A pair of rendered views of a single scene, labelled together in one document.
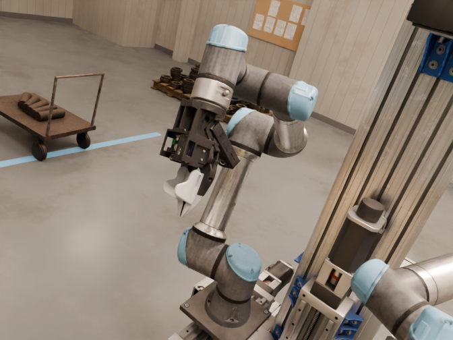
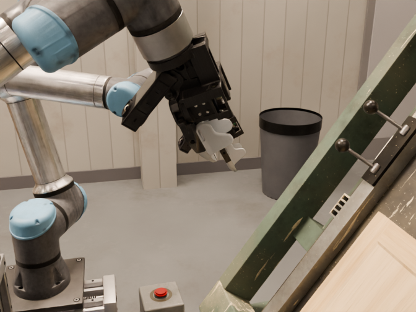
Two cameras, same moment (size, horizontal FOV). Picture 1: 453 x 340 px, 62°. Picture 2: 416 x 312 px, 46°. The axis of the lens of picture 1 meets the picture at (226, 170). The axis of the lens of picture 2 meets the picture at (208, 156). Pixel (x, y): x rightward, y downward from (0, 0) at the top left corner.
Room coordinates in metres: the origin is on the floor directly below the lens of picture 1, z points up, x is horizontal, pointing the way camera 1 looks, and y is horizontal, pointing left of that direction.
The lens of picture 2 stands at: (1.11, 0.59, 1.86)
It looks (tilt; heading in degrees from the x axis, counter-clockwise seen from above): 21 degrees down; 227
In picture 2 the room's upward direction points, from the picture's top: straight up
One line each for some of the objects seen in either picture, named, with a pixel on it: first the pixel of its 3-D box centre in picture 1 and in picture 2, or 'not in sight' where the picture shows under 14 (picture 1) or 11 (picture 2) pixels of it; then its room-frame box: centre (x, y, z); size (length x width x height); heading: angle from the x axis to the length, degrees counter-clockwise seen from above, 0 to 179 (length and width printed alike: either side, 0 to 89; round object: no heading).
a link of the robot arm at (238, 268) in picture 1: (238, 269); not in sight; (0.93, -0.12, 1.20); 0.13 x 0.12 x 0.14; 74
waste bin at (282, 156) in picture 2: not in sight; (288, 154); (-2.07, -1.81, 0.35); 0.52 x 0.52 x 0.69
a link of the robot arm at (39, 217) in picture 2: not in sight; (36, 228); (0.66, -0.56, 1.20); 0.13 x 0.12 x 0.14; 34
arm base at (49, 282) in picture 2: not in sight; (39, 267); (0.67, -0.55, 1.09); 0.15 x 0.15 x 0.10
